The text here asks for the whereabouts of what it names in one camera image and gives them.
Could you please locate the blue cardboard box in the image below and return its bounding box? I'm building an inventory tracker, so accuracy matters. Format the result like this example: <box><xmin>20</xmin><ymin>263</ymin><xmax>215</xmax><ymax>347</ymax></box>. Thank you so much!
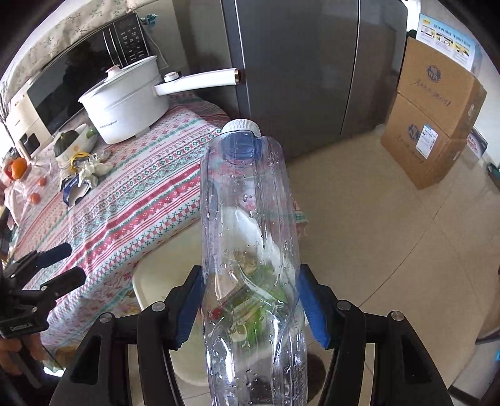
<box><xmin>61</xmin><ymin>175</ymin><xmax>91</xmax><ymax>209</ymax></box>

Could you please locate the clear plastic water bottle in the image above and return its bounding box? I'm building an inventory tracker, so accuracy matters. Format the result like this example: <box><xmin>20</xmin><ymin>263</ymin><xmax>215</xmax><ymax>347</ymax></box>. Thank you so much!
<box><xmin>201</xmin><ymin>119</ymin><xmax>308</xmax><ymax>405</ymax></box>

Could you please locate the white plastic trash bin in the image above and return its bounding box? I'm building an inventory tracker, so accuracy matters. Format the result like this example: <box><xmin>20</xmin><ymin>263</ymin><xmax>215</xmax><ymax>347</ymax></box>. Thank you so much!
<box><xmin>132</xmin><ymin>222</ymin><xmax>208</xmax><ymax>387</ymax></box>

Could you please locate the left hand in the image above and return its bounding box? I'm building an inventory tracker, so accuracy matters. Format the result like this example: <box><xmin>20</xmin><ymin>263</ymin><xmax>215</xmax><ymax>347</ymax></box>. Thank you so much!
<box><xmin>0</xmin><ymin>332</ymin><xmax>45</xmax><ymax>375</ymax></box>

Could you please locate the patterned red green tablecloth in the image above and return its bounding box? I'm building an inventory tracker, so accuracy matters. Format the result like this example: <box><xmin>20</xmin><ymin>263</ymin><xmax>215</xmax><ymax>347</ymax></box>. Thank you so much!
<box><xmin>7</xmin><ymin>91</ymin><xmax>309</xmax><ymax>364</ymax></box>

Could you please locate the large orange fruit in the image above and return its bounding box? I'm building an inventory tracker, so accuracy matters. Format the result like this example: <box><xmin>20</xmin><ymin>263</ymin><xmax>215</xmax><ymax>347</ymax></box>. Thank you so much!
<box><xmin>10</xmin><ymin>157</ymin><xmax>28</xmax><ymax>180</ymax></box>

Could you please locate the crumpled white tissue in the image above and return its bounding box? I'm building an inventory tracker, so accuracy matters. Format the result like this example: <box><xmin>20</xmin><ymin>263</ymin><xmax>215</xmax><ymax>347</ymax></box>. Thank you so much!
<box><xmin>77</xmin><ymin>156</ymin><xmax>113</xmax><ymax>189</ymax></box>

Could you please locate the yellow crumpled wrapper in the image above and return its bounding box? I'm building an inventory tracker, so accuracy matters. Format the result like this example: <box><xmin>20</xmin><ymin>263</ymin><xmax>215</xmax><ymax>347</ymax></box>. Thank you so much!
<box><xmin>70</xmin><ymin>151</ymin><xmax>92</xmax><ymax>171</ymax></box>

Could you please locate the dark green pumpkin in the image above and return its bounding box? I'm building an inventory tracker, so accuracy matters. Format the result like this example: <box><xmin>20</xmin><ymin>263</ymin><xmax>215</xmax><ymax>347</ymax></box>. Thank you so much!
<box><xmin>53</xmin><ymin>129</ymin><xmax>80</xmax><ymax>157</ymax></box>

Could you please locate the black microwave oven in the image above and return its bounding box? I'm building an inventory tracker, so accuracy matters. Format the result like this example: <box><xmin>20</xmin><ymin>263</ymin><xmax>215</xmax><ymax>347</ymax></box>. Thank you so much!
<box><xmin>22</xmin><ymin>13</ymin><xmax>150</xmax><ymax>135</ymax></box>

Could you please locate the white electric cooking pot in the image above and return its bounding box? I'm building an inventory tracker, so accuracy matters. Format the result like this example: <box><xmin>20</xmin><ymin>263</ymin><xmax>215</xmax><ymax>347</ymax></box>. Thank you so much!
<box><xmin>78</xmin><ymin>56</ymin><xmax>243</xmax><ymax>145</ymax></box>

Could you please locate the lower cardboard box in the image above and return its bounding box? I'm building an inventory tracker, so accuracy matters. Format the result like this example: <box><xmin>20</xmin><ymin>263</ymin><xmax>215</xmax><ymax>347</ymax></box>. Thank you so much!
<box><xmin>381</xmin><ymin>94</ymin><xmax>466</xmax><ymax>190</ymax></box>

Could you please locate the upper cardboard box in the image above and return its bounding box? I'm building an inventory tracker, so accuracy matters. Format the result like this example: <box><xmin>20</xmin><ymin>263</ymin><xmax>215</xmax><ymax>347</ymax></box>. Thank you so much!
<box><xmin>397</xmin><ymin>37</ymin><xmax>487</xmax><ymax>139</ymax></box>

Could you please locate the grey refrigerator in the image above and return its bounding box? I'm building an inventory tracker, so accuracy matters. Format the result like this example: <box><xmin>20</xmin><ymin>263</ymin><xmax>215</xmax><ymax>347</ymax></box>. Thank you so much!
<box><xmin>188</xmin><ymin>0</ymin><xmax>408</xmax><ymax>161</ymax></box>

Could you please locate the floral cloth cover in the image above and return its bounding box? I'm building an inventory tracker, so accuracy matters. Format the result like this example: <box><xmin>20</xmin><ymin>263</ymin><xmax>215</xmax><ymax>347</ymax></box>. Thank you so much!
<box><xmin>1</xmin><ymin>0</ymin><xmax>149</xmax><ymax>102</ymax></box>

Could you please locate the white bowl with green handle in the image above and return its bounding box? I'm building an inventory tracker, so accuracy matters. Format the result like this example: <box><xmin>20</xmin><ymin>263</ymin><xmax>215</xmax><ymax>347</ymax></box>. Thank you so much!
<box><xmin>55</xmin><ymin>123</ymin><xmax>99</xmax><ymax>168</ymax></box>

